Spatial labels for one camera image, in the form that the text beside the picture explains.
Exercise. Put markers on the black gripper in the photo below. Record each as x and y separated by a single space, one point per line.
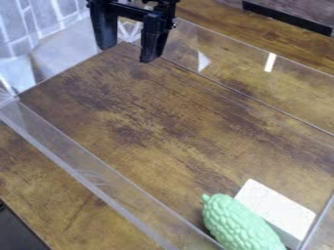
157 20

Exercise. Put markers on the black bar on table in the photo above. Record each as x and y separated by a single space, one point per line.
288 18

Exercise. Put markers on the green bumpy bitter gourd toy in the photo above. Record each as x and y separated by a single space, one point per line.
238 229

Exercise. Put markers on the white rectangular block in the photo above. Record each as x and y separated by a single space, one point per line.
288 217

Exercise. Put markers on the clear acrylic tray enclosure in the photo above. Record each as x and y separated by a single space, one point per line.
113 146

